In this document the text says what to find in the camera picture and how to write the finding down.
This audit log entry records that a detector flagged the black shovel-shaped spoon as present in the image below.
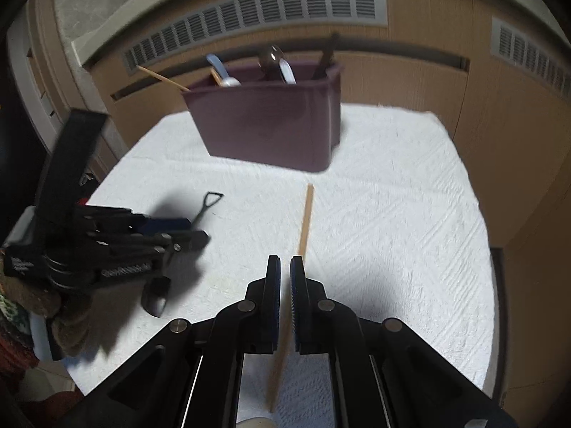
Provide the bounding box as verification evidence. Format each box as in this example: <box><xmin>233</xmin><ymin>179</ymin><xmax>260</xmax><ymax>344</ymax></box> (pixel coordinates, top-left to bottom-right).
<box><xmin>140</xmin><ymin>191</ymin><xmax>223</xmax><ymax>318</ymax></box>

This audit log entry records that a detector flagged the small white round spoon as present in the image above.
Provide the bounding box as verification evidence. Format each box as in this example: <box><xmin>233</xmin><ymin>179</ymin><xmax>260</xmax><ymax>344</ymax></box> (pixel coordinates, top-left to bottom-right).
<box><xmin>221</xmin><ymin>76</ymin><xmax>241</xmax><ymax>87</ymax></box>

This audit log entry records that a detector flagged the blue plastic spoon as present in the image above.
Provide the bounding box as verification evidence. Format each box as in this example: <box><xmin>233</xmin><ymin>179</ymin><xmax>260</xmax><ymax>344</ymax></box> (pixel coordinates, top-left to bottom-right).
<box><xmin>206</xmin><ymin>53</ymin><xmax>230</xmax><ymax>79</ymax></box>

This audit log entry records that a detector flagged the white plastic spoon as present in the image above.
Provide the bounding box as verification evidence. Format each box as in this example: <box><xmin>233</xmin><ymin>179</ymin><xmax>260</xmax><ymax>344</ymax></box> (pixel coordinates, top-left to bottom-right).
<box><xmin>279</xmin><ymin>58</ymin><xmax>296</xmax><ymax>85</ymax></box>

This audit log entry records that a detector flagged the brown spoon black handle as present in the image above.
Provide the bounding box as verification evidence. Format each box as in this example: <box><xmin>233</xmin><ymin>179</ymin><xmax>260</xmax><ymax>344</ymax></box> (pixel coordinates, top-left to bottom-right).
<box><xmin>312</xmin><ymin>32</ymin><xmax>341</xmax><ymax>80</ymax></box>

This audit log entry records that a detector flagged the gloved left hand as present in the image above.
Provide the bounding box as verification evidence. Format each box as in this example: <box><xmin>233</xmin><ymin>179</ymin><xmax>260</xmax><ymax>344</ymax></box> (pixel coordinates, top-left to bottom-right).
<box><xmin>1</xmin><ymin>274</ymin><xmax>92</xmax><ymax>357</ymax></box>

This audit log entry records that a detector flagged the white textured table cloth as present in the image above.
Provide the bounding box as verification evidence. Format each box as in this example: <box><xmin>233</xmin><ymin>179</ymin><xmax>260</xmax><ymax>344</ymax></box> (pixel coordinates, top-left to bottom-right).
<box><xmin>64</xmin><ymin>103</ymin><xmax>499</xmax><ymax>428</ymax></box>

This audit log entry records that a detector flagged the maroon plastic utensil bin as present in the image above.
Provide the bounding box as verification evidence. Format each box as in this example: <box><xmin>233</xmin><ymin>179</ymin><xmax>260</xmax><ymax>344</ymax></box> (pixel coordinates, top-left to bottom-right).
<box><xmin>183</xmin><ymin>60</ymin><xmax>343</xmax><ymax>173</ymax></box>

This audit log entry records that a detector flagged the long grey vent grille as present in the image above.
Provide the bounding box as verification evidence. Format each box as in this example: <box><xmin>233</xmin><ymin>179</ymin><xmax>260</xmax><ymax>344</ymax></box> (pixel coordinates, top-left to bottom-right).
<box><xmin>122</xmin><ymin>0</ymin><xmax>388</xmax><ymax>75</ymax></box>

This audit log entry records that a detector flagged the small grey vent grille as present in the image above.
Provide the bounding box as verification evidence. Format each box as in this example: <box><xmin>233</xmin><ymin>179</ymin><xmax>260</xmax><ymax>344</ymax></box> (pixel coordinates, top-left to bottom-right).
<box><xmin>490</xmin><ymin>16</ymin><xmax>570</xmax><ymax>102</ymax></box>

